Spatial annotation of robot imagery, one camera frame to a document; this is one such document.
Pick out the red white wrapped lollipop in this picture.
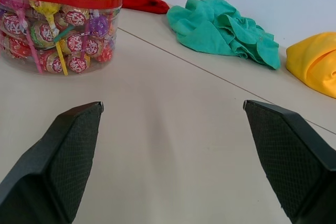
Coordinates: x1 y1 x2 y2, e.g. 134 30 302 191
65 55 91 74
61 34 87 57
39 50 65 74
3 37 34 59
62 5 90 27
85 37 104 57
0 13 28 35
31 22 57 50

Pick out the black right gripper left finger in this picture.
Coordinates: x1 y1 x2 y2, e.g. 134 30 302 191
0 101 106 224

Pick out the green cloth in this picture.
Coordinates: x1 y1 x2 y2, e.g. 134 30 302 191
166 0 281 70

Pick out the purple wrapped lollipop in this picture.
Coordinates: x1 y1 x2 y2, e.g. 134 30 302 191
88 15 110 38

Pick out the yellow cloth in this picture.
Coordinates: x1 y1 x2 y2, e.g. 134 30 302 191
285 31 336 100

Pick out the yellow wrapped lollipop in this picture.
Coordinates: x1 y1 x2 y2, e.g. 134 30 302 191
28 0 62 38

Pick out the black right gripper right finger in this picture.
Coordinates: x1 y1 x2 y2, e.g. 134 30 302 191
243 99 336 224

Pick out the red candy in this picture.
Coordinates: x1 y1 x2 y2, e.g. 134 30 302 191
98 45 114 63

